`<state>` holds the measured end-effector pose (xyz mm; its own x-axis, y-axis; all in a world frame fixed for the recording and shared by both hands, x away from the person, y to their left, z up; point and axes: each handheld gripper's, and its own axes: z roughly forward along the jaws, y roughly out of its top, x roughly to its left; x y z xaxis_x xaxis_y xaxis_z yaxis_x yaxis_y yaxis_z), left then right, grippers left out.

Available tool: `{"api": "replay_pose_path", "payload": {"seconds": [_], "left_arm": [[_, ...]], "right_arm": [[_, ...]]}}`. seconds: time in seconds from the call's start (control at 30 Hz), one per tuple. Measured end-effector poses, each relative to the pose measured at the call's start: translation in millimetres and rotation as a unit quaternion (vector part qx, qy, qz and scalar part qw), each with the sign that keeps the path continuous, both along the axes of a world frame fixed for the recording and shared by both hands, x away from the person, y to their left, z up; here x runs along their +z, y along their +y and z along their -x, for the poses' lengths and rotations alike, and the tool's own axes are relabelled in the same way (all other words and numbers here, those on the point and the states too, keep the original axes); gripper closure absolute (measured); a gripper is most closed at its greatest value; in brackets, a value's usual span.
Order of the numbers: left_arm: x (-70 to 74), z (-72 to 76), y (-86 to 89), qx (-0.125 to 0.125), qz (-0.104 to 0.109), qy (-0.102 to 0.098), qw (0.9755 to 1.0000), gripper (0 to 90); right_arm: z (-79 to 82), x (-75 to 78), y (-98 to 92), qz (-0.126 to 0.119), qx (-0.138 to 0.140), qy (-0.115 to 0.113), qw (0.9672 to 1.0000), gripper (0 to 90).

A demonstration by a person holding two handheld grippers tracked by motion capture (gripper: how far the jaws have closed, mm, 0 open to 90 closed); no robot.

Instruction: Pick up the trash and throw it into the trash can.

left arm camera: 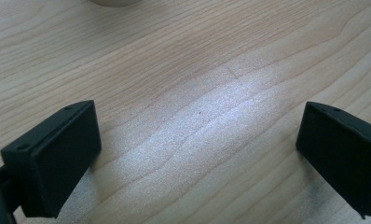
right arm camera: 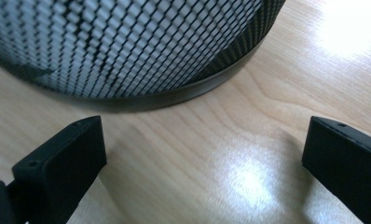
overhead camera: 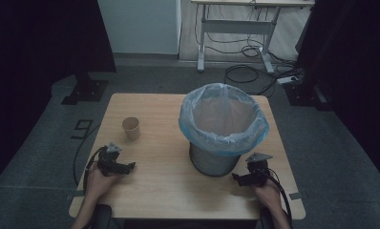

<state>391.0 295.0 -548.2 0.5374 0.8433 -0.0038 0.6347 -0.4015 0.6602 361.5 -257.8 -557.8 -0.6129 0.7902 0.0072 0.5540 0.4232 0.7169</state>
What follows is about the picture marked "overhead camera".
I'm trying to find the person's right hand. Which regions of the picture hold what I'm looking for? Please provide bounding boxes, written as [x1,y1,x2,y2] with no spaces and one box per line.
[252,177,284,212]

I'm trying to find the black stand base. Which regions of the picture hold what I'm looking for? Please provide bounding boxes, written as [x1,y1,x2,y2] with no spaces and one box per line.
[60,72,110,106]
[283,75,335,112]

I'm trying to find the blue plastic trash bag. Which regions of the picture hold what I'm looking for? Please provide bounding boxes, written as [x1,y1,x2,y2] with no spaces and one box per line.
[178,82,270,157]

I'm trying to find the person's left hand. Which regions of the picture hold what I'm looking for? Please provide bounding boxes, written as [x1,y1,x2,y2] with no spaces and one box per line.
[85,161,122,202]

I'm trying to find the black chair armrest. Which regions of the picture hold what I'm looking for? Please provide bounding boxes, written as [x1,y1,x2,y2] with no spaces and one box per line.
[91,203,113,229]

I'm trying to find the coiled black floor cable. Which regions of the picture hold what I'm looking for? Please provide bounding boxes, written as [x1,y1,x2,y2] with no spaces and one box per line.
[223,64,260,85]

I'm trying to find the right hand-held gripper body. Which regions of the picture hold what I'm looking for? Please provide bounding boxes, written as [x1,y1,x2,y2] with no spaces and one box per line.
[244,152,274,188]

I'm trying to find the metal mesh trash bin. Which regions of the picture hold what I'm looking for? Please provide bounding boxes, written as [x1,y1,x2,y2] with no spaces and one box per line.
[188,141,243,177]

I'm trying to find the white power strip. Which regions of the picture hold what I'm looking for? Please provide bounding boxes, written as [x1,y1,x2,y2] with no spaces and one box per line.
[276,75,299,86]

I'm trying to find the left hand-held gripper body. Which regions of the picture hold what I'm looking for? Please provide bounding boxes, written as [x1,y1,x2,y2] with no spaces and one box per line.
[96,142,128,177]

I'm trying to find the tangled black cables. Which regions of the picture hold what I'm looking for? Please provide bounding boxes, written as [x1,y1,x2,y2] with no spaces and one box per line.
[194,3,304,96]

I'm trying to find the white desk frame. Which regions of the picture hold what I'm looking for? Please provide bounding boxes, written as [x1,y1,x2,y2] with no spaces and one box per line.
[190,0,316,75]

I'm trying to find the left hand-held gripper black cable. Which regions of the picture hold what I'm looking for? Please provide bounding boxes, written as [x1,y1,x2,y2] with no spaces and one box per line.
[82,145,108,193]

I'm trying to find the black curtain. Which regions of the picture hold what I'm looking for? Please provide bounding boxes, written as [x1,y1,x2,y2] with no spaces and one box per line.
[0,0,117,192]
[295,0,380,187]

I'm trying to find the brown paper cup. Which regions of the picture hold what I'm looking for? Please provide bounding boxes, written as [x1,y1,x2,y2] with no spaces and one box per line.
[121,116,141,141]

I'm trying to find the thin black floor cable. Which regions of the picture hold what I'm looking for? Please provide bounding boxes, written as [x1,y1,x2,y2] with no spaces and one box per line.
[72,123,102,187]

